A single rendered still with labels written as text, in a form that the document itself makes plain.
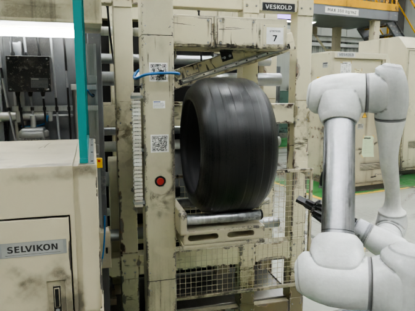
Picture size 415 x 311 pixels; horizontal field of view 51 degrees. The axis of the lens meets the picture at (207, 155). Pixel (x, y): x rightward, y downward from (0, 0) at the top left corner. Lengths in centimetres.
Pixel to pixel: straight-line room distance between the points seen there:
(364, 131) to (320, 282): 518
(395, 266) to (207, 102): 89
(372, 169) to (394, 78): 513
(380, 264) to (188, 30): 132
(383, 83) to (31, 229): 112
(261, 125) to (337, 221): 53
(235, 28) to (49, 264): 145
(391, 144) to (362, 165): 489
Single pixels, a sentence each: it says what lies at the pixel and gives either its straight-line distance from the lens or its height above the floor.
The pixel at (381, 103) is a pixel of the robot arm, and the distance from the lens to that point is 152.
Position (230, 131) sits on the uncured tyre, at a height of 128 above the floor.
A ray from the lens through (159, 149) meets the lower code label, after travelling 180.
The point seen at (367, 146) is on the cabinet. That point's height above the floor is 64.
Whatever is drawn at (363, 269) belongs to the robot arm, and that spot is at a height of 94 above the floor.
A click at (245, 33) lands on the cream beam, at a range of 217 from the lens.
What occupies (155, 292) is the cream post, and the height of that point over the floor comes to 57.
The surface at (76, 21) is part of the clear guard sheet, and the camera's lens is 105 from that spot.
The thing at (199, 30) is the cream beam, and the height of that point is 171.
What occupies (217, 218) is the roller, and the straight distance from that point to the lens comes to 184.
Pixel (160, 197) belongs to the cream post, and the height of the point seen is 99.
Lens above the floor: 144
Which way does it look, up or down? 9 degrees down
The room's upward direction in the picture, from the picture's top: straight up
